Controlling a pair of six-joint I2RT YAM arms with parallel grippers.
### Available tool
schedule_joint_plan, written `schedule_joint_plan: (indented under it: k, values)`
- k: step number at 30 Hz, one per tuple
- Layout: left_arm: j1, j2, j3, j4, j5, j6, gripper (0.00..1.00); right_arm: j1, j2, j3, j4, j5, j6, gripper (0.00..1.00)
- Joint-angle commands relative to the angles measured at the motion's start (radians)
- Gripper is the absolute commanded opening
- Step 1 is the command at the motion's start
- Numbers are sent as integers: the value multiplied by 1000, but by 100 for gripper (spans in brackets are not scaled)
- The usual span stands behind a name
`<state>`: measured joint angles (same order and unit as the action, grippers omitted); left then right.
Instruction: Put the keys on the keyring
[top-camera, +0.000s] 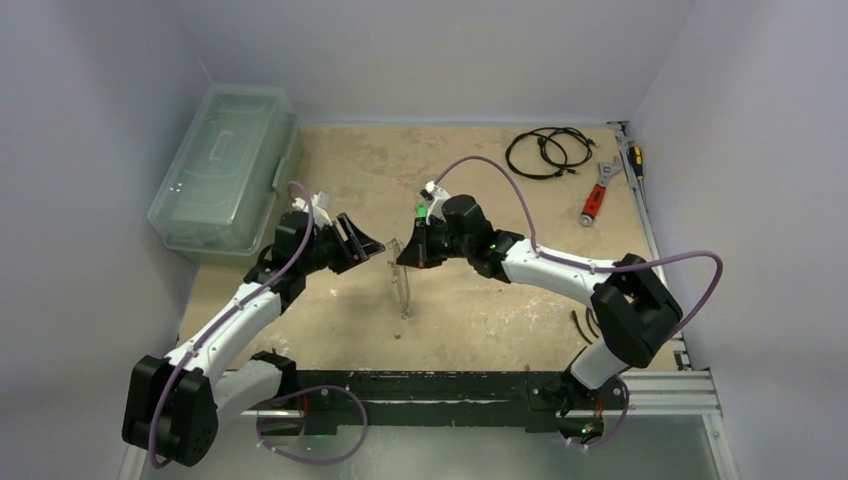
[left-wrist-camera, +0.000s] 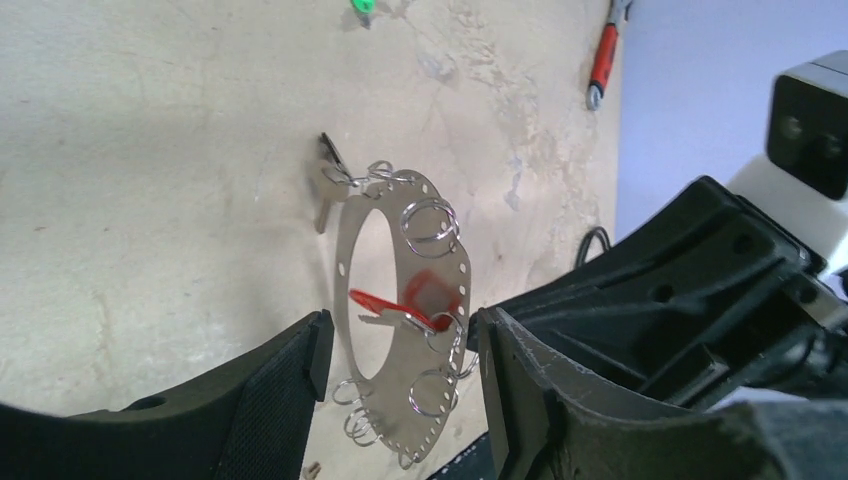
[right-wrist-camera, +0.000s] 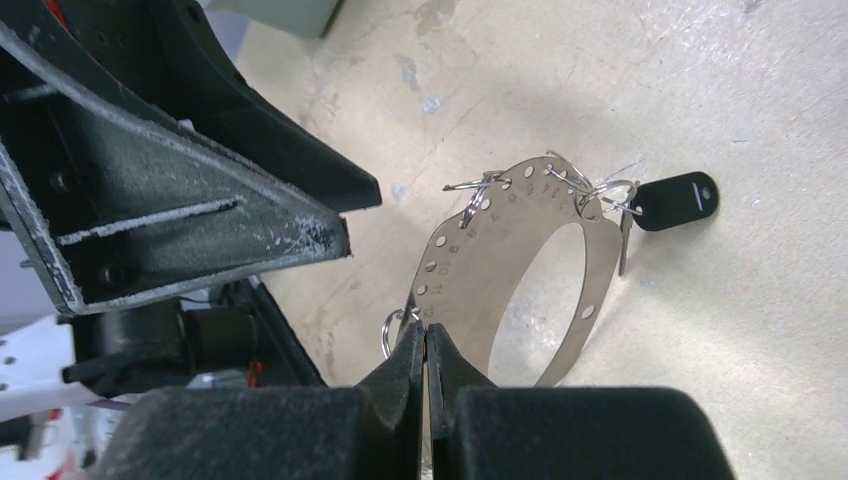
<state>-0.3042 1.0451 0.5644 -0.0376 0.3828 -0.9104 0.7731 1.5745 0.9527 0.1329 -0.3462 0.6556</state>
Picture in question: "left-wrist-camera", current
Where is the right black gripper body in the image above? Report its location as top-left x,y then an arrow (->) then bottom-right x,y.
500,176 -> 847,408

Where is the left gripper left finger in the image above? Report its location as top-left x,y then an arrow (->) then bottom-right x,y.
1,310 -> 334,479

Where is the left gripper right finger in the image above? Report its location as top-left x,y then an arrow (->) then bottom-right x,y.
477,308 -> 847,479

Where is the red tagged key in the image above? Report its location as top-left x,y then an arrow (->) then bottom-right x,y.
348,269 -> 467,333

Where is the green tagged key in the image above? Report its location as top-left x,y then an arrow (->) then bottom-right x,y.
350,0 -> 376,29

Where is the red handled adjustable wrench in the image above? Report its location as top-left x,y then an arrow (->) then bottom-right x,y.
586,0 -> 633,111

